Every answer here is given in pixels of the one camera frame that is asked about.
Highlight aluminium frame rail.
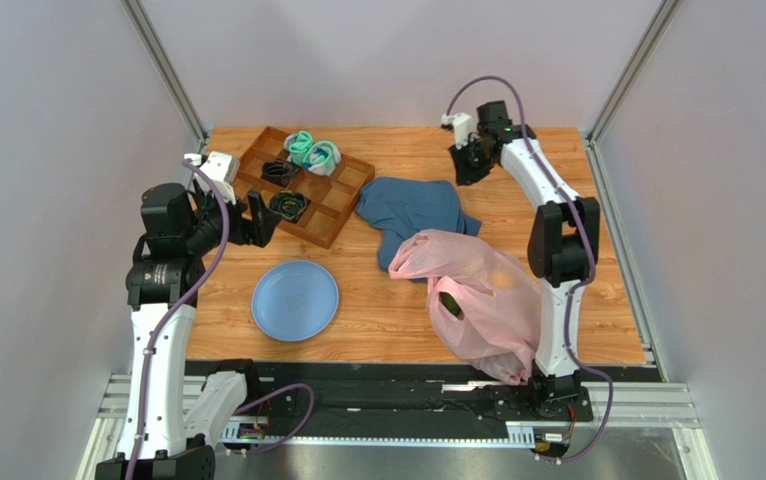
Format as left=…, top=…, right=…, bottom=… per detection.
left=79, top=361, right=717, bottom=479

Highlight teal white rolled sock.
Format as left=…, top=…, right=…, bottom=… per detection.
left=283, top=130, right=314, bottom=168

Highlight blue plate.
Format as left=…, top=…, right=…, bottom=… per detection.
left=250, top=260, right=340, bottom=342

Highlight pink plastic bag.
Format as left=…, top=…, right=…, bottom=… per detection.
left=388, top=229, right=541, bottom=385

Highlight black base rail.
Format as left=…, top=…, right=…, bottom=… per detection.
left=183, top=359, right=664, bottom=442

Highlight teal grey rolled sock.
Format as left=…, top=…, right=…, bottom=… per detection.
left=304, top=140, right=342, bottom=176

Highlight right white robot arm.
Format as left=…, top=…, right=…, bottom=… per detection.
left=441, top=101, right=601, bottom=417

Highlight green fake avocado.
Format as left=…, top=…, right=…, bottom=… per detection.
left=438, top=292, right=464, bottom=320

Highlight right aluminium corner post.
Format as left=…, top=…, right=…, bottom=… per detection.
left=585, top=0, right=682, bottom=144

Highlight left aluminium corner post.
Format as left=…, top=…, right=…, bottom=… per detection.
left=121, top=0, right=209, bottom=148

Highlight aluminium corner post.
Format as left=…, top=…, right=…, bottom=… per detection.
left=121, top=0, right=209, bottom=148
left=585, top=0, right=682, bottom=144

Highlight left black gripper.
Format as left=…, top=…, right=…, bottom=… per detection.
left=183, top=183, right=282, bottom=257

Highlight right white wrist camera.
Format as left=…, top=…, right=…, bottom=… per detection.
left=441, top=113, right=476, bottom=149

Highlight wooden compartment tray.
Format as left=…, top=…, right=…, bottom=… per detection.
left=225, top=126, right=375, bottom=248

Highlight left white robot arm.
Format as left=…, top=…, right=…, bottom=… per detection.
left=95, top=183, right=282, bottom=479

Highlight blue cloth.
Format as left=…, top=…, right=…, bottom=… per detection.
left=355, top=177, right=482, bottom=271

